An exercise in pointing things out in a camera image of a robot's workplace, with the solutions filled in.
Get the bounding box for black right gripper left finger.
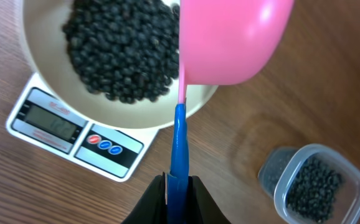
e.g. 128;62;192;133
122;172;168;224

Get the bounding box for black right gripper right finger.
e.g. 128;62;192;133
186;175;230;224

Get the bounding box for pink scoop with blue handle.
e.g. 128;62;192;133
167;0;294;223

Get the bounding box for white digital kitchen scale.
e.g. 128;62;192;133
6;73;158;182

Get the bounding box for white round bowl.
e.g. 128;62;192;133
18;0;220;130

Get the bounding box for black beans in bowl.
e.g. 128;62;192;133
62;0;180;104

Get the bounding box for black beans in container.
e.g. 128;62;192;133
286;156;344;223

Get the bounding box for clear plastic bean container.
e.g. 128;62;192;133
258;144;360;224

